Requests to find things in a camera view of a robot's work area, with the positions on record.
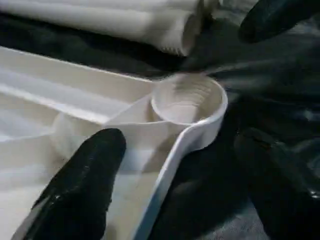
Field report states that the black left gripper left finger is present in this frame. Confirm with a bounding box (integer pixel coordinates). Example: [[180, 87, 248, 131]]
[[12, 127, 128, 240]]

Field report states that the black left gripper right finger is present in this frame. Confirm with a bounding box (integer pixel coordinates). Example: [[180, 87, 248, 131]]
[[233, 127, 320, 240]]

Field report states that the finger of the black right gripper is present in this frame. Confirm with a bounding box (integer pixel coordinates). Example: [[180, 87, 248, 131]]
[[237, 0, 320, 44]]

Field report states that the black plastic mat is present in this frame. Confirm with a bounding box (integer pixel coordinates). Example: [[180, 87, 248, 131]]
[[0, 12, 320, 240]]

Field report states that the white plastic table top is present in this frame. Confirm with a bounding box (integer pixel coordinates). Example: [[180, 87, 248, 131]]
[[0, 46, 229, 240]]

